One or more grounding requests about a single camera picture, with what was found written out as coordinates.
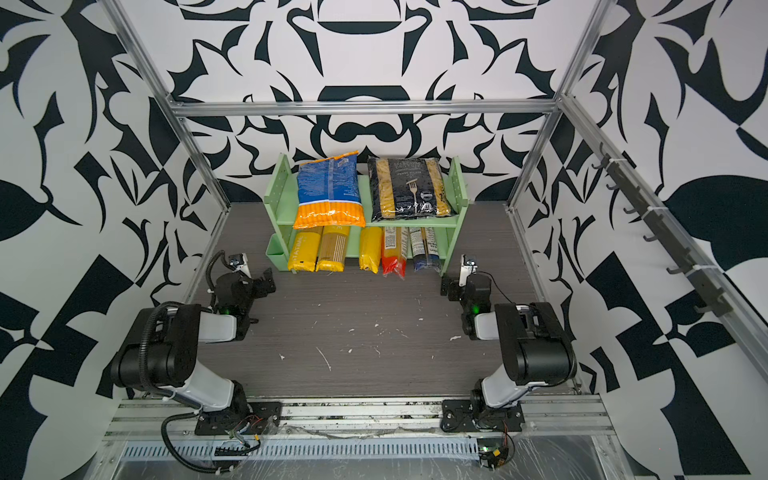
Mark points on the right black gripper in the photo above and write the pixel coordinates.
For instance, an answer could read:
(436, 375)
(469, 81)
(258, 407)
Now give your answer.
(455, 293)

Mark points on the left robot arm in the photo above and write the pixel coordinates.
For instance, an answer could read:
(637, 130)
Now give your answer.
(160, 353)

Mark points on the small electronics board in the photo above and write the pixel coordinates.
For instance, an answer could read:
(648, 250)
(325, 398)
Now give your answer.
(493, 457)

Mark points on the white cable duct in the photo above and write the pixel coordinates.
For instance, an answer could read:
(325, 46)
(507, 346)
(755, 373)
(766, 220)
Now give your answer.
(339, 449)

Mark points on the grey blue spaghetti pack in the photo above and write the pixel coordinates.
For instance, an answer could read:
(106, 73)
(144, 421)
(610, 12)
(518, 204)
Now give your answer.
(424, 247)

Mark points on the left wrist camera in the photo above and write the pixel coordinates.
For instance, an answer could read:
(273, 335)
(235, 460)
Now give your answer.
(238, 263)

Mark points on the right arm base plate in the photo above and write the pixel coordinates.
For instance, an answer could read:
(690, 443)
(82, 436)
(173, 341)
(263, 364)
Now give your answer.
(472, 415)

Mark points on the wall hook rail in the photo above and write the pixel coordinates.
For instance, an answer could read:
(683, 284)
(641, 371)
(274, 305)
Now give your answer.
(667, 231)

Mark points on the aluminium frame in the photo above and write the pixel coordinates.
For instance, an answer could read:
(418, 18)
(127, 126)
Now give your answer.
(744, 323)

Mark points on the brown cardboard pasta box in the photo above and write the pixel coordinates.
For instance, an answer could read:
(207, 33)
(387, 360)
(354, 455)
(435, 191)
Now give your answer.
(370, 249)

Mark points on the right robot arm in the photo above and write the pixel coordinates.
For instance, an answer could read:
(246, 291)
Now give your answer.
(535, 350)

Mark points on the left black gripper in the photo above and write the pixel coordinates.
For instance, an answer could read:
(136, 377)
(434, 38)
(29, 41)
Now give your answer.
(257, 284)

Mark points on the blue orange pasta bag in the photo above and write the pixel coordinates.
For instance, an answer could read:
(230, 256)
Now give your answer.
(329, 194)

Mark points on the red spaghetti pack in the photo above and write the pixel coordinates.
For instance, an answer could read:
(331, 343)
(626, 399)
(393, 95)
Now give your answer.
(394, 251)

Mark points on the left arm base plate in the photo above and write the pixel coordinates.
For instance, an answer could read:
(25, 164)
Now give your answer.
(257, 418)

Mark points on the black penne pasta bag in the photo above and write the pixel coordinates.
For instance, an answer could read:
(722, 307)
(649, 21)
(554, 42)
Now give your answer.
(407, 188)

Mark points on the yellow Pastatime spaghetti bag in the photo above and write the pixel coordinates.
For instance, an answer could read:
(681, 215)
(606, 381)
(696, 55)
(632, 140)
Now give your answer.
(332, 250)

